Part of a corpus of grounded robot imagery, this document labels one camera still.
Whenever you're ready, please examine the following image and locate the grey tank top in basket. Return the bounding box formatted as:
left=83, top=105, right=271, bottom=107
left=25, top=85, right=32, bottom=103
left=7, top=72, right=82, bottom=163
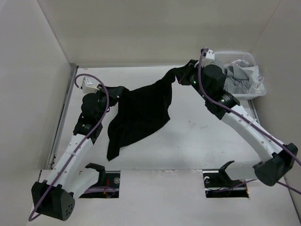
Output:
left=211, top=60, right=252, bottom=94

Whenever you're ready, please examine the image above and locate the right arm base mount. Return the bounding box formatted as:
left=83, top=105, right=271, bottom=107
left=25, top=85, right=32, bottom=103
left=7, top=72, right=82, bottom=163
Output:
left=202, top=161, right=249, bottom=198

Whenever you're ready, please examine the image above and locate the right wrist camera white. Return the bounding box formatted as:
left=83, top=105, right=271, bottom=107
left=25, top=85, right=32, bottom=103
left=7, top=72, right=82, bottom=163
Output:
left=201, top=48, right=215, bottom=67

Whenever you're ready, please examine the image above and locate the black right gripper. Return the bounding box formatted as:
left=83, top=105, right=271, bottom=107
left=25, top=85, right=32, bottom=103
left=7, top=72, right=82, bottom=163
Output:
left=173, top=59, right=211, bottom=101

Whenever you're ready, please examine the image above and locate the white tank top in basket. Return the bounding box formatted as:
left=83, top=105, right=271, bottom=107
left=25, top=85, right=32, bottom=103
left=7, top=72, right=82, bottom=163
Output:
left=232, top=59, right=264, bottom=94

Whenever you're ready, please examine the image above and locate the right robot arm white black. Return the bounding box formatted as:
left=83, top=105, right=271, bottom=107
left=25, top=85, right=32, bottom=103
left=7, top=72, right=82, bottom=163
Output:
left=178, top=61, right=300, bottom=186

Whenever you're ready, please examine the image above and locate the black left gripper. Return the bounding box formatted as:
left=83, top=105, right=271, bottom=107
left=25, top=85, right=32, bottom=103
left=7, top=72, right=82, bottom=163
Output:
left=95, top=85, right=124, bottom=121

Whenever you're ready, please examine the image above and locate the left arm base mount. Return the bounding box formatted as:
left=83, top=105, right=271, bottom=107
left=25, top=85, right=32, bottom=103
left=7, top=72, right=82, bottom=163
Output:
left=80, top=163, right=121, bottom=199

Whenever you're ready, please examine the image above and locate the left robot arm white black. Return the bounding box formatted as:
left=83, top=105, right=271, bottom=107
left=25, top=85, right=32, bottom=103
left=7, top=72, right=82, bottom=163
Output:
left=29, top=85, right=124, bottom=221

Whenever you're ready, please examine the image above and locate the white plastic laundry basket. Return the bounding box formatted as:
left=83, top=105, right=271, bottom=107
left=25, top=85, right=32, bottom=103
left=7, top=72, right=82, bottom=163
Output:
left=214, top=51, right=267, bottom=100

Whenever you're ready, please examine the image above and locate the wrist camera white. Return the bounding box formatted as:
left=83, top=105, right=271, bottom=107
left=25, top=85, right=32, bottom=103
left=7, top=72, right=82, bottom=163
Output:
left=81, top=76, right=98, bottom=95
left=201, top=48, right=215, bottom=67

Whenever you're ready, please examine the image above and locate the black tank top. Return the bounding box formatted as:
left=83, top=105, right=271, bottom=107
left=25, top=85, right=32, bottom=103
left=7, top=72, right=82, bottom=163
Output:
left=107, top=60, right=196, bottom=161

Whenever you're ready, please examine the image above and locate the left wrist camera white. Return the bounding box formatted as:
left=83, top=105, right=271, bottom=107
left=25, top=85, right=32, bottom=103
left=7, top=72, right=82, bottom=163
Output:
left=81, top=76, right=98, bottom=95

